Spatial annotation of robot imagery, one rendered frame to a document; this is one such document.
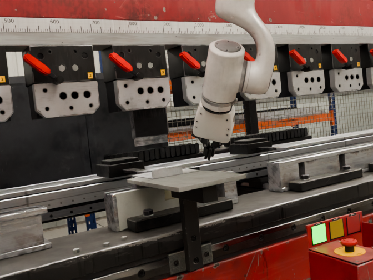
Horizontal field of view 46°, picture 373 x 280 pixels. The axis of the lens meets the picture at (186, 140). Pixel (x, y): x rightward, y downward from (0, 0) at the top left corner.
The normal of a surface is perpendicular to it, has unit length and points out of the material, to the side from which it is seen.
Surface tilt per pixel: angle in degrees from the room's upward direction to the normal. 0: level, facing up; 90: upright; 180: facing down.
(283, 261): 90
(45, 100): 90
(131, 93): 90
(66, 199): 90
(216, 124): 122
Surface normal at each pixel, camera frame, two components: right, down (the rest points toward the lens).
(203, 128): -0.34, 0.58
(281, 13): 0.52, -0.01
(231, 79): 0.04, 0.57
